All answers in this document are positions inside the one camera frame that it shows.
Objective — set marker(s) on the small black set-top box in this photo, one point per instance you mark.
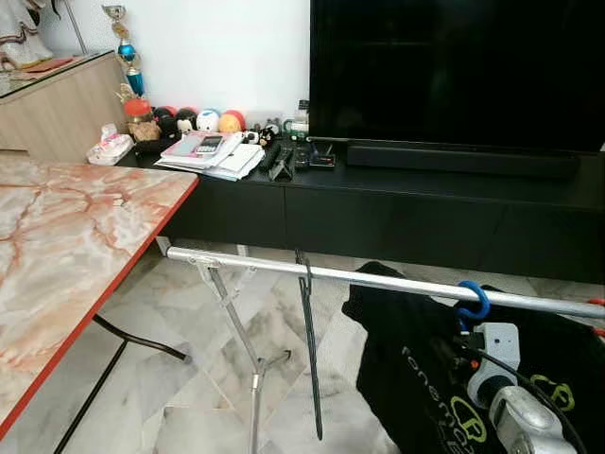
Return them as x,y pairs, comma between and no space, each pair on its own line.
317,158

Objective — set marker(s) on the stack of white papers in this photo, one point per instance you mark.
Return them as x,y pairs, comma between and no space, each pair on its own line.
232,163

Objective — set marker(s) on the clear plastic bottle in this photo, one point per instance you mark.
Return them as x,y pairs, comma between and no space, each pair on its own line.
301,118

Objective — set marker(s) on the black remote control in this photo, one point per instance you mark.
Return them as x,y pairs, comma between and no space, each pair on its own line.
281,161

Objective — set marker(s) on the white blue round toy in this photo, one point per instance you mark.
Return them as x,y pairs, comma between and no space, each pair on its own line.
208,121

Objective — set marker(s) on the gold blue trophy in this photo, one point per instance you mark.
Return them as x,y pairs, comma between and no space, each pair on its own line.
128,52

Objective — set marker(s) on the black clothes hanger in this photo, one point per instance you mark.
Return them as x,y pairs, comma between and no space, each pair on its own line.
313,378

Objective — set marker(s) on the white robed figurine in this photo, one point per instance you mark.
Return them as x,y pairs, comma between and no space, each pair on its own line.
24,38

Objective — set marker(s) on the black television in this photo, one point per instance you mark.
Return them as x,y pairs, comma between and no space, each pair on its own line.
454,66

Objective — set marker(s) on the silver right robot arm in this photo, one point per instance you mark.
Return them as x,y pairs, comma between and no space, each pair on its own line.
525,427

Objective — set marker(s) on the red lid snack jar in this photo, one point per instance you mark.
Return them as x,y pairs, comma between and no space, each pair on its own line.
142,128

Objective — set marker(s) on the marble pattern folding table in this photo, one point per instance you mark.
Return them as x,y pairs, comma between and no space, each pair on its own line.
66,246

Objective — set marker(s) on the red clothes hanger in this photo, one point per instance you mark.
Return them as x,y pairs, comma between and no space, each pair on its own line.
598,303

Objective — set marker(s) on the black white round toy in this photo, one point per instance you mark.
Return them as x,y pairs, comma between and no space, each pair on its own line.
186,120

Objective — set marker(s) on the pink tissue pack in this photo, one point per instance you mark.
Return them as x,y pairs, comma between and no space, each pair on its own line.
109,149

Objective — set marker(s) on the silver clothes rack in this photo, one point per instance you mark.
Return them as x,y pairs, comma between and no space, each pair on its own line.
284,269

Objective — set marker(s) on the grey calculator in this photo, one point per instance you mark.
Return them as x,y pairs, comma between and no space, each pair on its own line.
209,145

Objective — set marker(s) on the orange round toy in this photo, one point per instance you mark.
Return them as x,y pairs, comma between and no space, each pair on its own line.
231,123

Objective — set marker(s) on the black TV console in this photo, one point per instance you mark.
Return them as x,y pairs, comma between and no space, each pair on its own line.
378,222

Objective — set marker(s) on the blue clothes hanger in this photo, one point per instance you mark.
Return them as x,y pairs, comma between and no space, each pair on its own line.
485,303

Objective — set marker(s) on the red flat tray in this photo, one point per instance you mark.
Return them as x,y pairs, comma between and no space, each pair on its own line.
52,65

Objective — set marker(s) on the wooden sideboard cabinet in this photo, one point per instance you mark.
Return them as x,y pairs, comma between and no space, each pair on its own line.
57,118

